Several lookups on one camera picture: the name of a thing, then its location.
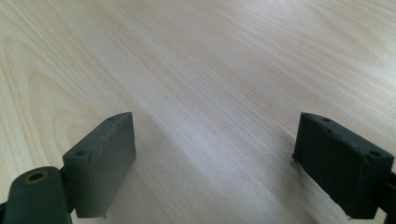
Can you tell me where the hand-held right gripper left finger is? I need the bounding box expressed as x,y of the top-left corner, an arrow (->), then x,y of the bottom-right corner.
62,111 -> 137,219

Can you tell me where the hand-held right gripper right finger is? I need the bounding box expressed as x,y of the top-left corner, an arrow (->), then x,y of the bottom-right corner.
292,112 -> 395,220

